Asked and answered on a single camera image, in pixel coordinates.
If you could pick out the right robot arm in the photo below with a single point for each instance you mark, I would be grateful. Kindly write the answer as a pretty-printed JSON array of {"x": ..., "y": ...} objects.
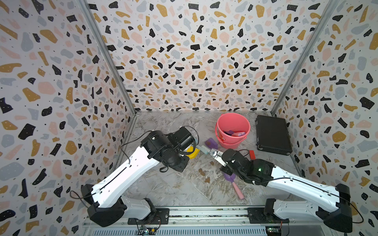
[{"x": 328, "y": 204}]

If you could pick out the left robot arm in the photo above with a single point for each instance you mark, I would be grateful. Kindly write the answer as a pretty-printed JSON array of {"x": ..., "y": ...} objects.
[{"x": 106, "y": 204}]

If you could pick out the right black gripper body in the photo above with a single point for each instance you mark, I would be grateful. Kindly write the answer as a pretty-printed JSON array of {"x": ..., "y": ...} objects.
[{"x": 227, "y": 170}]

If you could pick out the yellow trowel wooden handle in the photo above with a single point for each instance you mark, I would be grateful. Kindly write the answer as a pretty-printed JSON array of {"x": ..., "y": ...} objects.
[{"x": 194, "y": 152}]

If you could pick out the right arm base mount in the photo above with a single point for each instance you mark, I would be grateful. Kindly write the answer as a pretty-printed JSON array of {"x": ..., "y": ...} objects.
[{"x": 256, "y": 215}]

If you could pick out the purple trowel pink handle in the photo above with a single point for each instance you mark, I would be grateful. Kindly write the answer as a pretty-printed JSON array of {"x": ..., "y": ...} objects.
[
  {"x": 231, "y": 179},
  {"x": 211, "y": 143},
  {"x": 235, "y": 134}
]

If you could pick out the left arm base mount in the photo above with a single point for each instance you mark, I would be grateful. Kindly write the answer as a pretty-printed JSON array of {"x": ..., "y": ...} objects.
[{"x": 158, "y": 216}]

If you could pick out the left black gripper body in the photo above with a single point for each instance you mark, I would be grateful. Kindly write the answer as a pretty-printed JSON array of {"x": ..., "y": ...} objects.
[{"x": 179, "y": 162}]

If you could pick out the purple trowel pink handle front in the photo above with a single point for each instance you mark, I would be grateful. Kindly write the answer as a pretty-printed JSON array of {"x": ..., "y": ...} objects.
[{"x": 231, "y": 179}]

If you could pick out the black case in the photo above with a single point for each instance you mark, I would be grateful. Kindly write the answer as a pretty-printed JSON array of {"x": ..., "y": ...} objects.
[{"x": 272, "y": 135}]

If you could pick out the pink plastic bucket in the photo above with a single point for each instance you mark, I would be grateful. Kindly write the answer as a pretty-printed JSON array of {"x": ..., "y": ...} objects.
[{"x": 234, "y": 122}]

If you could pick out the red block near bucket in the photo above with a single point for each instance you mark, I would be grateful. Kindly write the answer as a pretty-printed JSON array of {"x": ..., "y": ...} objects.
[{"x": 252, "y": 155}]

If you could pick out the purple trowel pink handle back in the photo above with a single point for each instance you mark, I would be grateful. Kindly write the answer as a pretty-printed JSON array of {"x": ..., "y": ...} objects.
[{"x": 211, "y": 143}]

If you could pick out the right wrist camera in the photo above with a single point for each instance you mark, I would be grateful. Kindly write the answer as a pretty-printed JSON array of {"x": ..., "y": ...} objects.
[{"x": 217, "y": 155}]

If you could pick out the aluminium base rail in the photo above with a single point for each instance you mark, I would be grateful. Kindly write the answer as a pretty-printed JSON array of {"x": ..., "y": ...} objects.
[{"x": 209, "y": 221}]

